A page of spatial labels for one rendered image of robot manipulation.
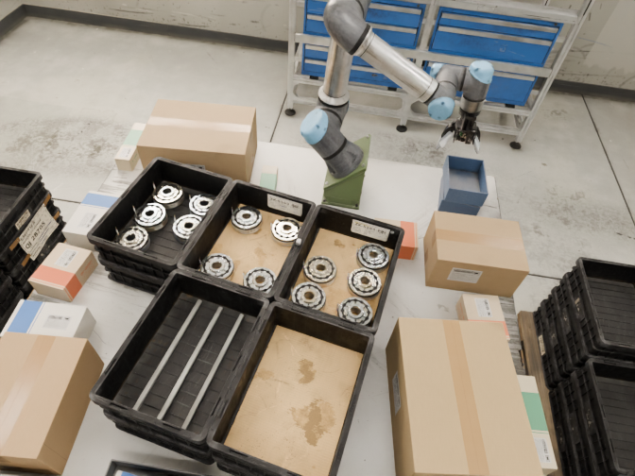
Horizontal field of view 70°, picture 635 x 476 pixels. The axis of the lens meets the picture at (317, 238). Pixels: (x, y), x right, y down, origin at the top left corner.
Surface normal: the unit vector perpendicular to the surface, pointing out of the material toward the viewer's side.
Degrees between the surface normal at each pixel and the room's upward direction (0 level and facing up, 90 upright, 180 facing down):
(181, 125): 0
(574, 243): 0
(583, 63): 90
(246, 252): 0
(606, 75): 90
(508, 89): 90
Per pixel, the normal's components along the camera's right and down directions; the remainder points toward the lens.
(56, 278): 0.07, -0.64
